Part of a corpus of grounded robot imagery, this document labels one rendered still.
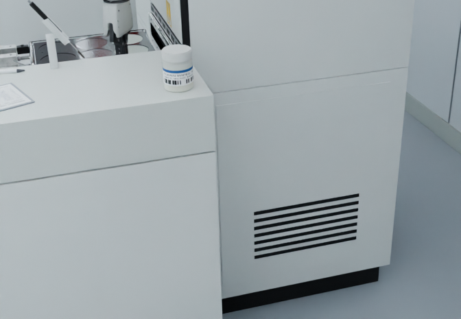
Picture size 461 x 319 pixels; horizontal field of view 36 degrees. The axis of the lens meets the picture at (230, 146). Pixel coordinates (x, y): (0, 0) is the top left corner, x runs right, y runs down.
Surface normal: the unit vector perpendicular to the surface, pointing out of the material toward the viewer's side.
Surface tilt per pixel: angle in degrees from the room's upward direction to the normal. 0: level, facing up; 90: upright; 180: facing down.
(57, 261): 90
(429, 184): 0
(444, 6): 90
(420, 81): 90
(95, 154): 90
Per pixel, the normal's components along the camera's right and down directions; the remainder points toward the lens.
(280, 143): 0.28, 0.43
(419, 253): -0.03, -0.89
